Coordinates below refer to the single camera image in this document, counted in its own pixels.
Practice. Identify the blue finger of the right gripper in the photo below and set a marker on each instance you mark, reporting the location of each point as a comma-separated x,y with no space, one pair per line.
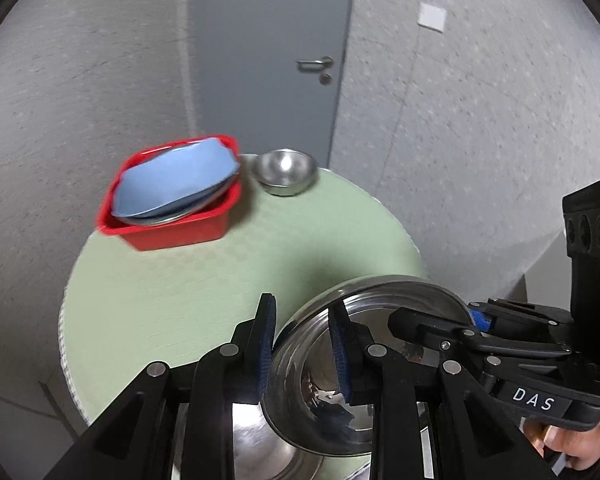
469,345
510,316

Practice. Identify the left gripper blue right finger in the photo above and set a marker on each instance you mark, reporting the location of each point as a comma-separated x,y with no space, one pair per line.
471,437

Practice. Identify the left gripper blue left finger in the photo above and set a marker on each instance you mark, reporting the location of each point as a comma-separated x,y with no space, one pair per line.
182,413

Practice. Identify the round steel bowl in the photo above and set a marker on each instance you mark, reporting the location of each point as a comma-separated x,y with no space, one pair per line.
303,402

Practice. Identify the fluted steel bowl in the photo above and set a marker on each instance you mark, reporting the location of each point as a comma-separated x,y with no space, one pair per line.
260,454

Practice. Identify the small steel bowl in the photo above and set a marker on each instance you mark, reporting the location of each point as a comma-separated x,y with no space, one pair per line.
284,172

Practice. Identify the blue plastic plate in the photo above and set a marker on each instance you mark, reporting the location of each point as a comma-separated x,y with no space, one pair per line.
172,177

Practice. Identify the large steel bowl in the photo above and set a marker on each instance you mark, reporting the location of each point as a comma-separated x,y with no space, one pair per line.
369,300

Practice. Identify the right hand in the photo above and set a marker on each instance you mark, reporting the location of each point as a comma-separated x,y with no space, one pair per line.
581,448

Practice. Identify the green checkered table mat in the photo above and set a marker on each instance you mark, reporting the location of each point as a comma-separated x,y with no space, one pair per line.
124,309

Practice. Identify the red plastic basin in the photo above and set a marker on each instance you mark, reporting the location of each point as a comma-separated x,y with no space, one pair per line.
205,218

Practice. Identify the door lock cylinder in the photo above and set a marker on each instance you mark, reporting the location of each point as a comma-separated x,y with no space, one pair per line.
325,79

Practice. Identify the grey door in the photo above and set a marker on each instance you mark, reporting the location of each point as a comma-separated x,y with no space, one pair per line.
245,77

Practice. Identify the silver door handle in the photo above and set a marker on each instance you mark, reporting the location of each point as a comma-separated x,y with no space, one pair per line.
315,66

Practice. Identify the white wall switch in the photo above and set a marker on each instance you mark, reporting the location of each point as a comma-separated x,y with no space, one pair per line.
432,17

